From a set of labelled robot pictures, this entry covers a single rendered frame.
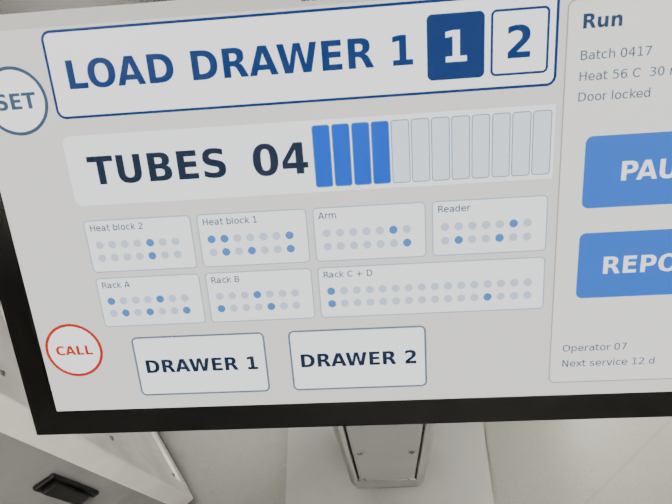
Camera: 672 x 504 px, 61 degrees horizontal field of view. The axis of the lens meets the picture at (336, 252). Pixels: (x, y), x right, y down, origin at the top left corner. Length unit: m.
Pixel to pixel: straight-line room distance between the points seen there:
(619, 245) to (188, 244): 0.27
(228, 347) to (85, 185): 0.14
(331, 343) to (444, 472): 0.99
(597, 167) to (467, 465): 1.07
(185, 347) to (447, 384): 0.18
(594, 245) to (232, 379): 0.26
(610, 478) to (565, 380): 1.06
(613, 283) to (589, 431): 1.10
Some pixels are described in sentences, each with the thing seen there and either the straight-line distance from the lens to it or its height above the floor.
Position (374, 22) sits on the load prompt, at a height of 1.17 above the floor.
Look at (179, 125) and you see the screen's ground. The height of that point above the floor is 1.13.
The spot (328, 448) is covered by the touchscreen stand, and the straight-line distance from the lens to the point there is 1.38.
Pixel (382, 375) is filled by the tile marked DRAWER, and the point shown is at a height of 0.99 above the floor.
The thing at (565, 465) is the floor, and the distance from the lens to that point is 1.46.
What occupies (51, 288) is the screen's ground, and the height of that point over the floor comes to 1.05.
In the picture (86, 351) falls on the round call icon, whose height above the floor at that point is 1.01.
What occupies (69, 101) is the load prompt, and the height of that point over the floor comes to 1.14.
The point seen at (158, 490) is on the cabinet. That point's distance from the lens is 1.23.
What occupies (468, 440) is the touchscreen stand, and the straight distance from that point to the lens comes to 1.39.
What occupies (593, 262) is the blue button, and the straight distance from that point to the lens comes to 0.40.
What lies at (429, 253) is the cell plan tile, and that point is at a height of 1.06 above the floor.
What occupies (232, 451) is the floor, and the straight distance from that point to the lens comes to 1.46.
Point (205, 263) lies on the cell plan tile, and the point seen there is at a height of 1.06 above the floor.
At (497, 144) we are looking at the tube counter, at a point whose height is 1.11.
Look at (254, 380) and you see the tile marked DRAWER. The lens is 0.42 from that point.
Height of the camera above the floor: 1.38
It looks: 58 degrees down
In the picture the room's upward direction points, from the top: 9 degrees counter-clockwise
